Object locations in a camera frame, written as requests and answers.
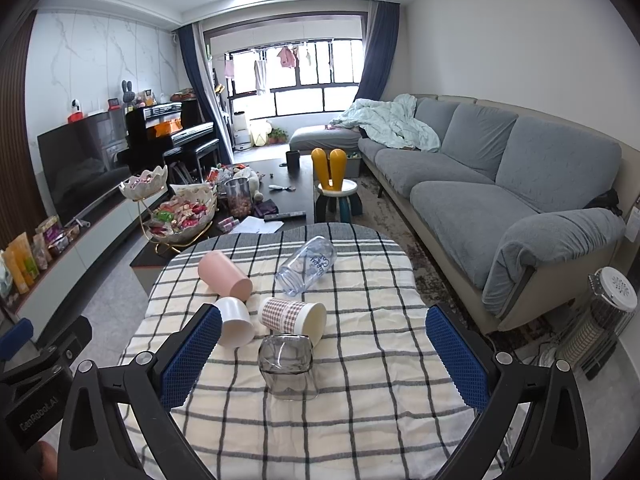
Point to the black piano bench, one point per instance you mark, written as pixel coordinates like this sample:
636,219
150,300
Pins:
195,152

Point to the glass jar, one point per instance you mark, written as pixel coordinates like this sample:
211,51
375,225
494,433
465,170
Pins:
238,199

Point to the white electric heater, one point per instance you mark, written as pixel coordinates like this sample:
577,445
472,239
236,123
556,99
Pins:
597,320

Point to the checkered paper cup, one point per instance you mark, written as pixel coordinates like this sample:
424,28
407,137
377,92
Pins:
287,315

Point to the blue curtain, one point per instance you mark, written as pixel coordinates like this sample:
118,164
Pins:
377,55
195,70

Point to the white hanging garment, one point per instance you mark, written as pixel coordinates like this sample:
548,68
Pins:
260,77

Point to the clear plastic cup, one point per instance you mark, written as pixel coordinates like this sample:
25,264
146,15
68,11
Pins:
307,265

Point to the black bag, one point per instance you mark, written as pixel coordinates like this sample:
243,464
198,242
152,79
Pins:
605,202

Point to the white air purifier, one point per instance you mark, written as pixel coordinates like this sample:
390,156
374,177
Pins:
241,130

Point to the flat screen television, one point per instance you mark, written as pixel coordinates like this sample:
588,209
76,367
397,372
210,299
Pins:
80,165

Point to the row of snack packets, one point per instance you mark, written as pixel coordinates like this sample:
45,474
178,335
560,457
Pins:
30,255

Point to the tiered shell snack stand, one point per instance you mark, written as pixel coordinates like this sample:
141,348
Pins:
182,215

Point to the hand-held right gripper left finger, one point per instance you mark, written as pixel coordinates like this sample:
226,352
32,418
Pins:
192,355

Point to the grey transparent glass cup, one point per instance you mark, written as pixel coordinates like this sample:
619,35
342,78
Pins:
287,367

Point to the black remote control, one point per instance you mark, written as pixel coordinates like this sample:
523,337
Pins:
284,215

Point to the dark mug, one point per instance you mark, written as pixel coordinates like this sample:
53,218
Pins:
292,160

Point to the potted plant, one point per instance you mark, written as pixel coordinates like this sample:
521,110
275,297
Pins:
278,135

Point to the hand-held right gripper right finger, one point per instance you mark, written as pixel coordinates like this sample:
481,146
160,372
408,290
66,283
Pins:
455,355

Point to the pink cup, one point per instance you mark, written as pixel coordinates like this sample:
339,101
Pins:
222,275

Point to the dark coffee table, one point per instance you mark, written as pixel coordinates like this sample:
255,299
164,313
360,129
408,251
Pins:
280,200

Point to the purple pouch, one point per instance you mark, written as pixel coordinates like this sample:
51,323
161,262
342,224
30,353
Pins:
265,208

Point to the grey sofa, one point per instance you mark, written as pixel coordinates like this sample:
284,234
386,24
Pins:
475,170

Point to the checked tablecloth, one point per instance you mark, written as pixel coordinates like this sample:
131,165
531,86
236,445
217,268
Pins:
350,410

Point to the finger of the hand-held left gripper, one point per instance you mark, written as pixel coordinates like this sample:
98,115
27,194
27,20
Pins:
75,335
15,334

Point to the grey rabbit figurine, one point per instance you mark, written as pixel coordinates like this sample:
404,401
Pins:
128,95

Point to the white cup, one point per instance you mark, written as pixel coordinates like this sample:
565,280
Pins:
235,322

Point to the light blue blanket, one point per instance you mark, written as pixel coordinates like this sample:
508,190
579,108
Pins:
390,122

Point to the black upright piano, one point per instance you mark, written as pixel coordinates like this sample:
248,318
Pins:
160,125

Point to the person's left hand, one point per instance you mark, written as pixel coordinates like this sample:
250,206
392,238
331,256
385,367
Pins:
48,457

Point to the white home camera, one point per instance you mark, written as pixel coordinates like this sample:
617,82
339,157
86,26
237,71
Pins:
77,109

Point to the pink hanging garment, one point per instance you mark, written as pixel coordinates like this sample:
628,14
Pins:
286,56

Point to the yellow-eared child stool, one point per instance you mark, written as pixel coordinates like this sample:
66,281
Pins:
332,170

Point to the white paper sheet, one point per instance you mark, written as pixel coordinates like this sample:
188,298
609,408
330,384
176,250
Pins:
257,226

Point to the low television cabinet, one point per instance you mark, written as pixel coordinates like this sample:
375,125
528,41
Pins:
75,265

